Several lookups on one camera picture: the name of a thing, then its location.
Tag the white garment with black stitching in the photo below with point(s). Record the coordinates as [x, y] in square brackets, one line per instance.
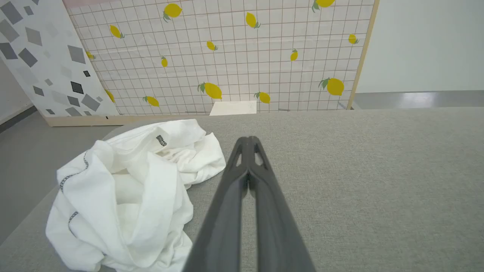
[124, 196]

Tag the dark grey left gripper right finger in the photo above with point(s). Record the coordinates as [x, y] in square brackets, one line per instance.
[276, 219]

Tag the grey fabric sofa cushion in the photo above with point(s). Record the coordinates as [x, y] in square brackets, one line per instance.
[378, 189]

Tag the small white flat box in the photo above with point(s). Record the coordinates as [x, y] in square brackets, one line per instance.
[233, 108]

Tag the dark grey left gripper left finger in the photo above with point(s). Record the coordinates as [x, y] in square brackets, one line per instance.
[223, 211]

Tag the grey terrazzo pattern panel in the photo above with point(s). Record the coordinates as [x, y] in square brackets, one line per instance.
[49, 56]

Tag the lemon print grid backdrop panel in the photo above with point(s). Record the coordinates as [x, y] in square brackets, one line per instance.
[242, 68]

